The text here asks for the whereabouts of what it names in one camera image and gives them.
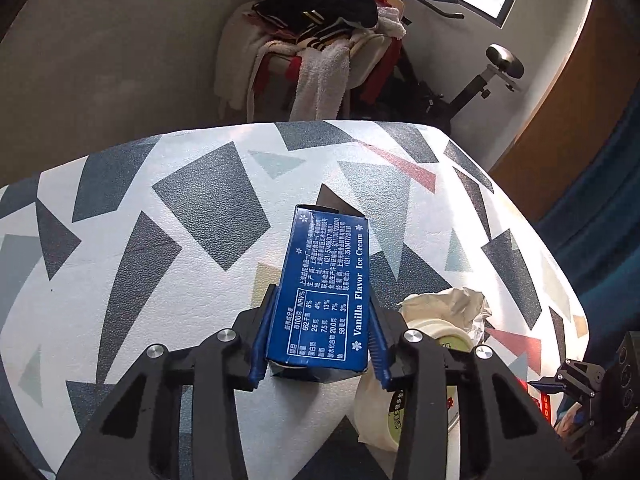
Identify black exercise bike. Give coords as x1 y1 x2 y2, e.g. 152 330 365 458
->
350 0 526 136

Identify red paper packet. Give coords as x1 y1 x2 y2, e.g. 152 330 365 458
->
517 380 556 423

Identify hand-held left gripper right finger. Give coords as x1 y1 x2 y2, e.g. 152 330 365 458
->
367 292 583 480

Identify wooden door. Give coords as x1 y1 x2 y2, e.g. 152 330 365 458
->
487 0 640 223

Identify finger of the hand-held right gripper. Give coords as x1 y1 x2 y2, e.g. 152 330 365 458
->
529 358 605 399
560 400 601 456

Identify beige chair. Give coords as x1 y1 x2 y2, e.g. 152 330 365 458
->
215 0 406 121

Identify white towel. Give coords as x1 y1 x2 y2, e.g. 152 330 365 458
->
290 40 351 121

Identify patterned round table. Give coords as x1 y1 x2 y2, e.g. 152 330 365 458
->
0 120 591 480

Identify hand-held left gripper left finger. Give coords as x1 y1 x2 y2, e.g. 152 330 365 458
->
57 282 281 480

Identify blue carton box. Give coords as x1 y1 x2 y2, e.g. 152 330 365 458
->
265 203 372 386

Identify pile of dark clothes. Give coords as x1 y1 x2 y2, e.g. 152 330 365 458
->
252 0 406 43

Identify red cloth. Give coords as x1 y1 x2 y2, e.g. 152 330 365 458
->
360 35 403 106

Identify white cup with peeled lid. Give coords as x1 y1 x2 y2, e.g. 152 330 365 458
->
356 286 493 463

